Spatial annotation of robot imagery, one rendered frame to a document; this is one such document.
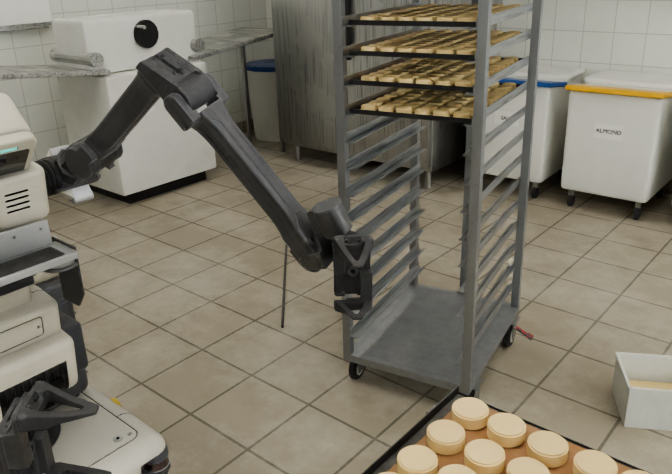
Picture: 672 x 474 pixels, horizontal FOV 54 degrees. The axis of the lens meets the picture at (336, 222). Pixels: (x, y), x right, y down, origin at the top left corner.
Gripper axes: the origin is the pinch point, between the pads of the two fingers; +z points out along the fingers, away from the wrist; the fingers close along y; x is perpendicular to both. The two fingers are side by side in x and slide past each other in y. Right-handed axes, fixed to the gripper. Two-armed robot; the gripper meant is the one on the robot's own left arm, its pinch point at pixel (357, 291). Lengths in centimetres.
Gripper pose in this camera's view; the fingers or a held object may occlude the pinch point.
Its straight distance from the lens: 110.7
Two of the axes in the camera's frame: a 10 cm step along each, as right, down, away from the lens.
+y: 0.1, 9.3, 3.8
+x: -10.0, 0.4, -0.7
